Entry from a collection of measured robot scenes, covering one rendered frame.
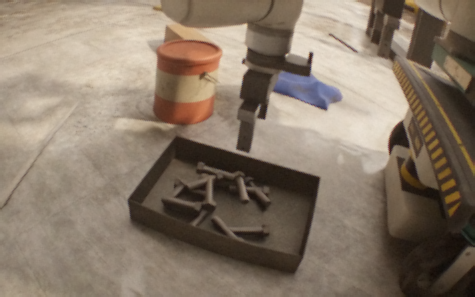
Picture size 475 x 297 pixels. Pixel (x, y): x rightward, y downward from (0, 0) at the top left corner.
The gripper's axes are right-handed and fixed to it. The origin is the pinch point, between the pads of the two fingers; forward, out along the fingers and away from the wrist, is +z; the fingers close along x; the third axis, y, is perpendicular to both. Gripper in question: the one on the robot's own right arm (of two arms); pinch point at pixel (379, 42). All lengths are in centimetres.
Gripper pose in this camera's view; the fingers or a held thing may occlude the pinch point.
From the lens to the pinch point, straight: 77.5
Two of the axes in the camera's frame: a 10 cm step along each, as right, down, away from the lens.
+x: 2.8, -5.3, 8.0
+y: 9.5, 2.7, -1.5
